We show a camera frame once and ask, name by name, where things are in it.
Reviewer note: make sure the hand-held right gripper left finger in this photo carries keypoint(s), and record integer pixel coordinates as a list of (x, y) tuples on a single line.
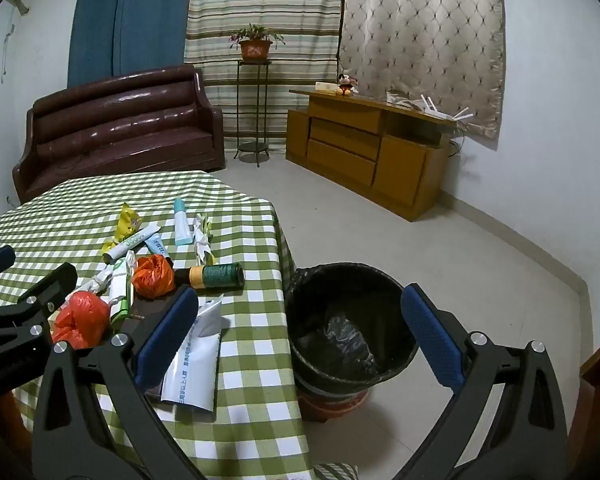
[(167, 330)]

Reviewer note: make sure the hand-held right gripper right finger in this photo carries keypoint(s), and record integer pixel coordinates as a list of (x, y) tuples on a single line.
[(432, 335)]

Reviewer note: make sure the dark brown box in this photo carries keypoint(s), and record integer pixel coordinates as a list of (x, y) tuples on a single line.
[(147, 312)]

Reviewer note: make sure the large orange plastic bag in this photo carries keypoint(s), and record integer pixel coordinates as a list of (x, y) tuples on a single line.
[(80, 320)]

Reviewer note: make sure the white pouch with blue print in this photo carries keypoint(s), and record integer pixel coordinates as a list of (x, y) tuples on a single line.
[(192, 370)]

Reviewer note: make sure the small orange plastic bag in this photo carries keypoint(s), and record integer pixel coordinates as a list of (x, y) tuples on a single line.
[(152, 275)]

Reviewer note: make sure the green and white packet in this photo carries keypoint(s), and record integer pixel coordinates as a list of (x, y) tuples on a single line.
[(120, 290)]

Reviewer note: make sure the dark bottle with green label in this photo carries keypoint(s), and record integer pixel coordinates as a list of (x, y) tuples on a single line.
[(215, 276)]

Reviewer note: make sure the light blue toothpaste tube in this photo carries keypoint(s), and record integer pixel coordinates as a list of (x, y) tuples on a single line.
[(155, 249)]

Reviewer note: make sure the yellow snack wrapper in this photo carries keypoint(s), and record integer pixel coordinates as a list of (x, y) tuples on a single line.
[(127, 220)]

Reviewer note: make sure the black lined trash bin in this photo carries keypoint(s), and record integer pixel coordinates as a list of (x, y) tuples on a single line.
[(350, 285)]

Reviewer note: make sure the green checkered tablecloth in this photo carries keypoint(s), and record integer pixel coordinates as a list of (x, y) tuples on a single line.
[(230, 220)]

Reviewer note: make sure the brown leather sofa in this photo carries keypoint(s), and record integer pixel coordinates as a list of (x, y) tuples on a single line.
[(120, 125)]

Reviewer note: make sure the wooden cabinet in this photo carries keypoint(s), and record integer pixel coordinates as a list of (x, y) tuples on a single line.
[(400, 165)]

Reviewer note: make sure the black metal plant stand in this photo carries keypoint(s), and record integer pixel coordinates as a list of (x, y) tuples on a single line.
[(253, 150)]

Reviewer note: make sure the white router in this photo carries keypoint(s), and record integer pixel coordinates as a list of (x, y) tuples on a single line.
[(440, 110)]

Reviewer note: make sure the clear plastic bag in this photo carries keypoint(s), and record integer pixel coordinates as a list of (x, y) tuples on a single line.
[(400, 99)]

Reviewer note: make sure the small plush toy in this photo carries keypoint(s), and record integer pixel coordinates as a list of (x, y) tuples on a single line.
[(346, 85)]

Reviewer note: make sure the white flat box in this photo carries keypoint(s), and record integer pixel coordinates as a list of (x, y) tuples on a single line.
[(327, 88)]

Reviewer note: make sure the blue curtain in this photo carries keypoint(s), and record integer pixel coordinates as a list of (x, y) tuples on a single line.
[(130, 20)]

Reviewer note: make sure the potted plant in orange pot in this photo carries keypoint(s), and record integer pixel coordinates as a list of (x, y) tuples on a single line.
[(254, 47)]

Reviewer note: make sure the beige diamond-patterned curtain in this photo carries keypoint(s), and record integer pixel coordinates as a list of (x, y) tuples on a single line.
[(420, 35)]

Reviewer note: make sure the striped curtain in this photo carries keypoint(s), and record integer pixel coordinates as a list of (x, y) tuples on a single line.
[(280, 20)]

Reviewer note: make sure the white wall fixture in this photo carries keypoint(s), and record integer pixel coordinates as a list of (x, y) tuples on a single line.
[(19, 4)]

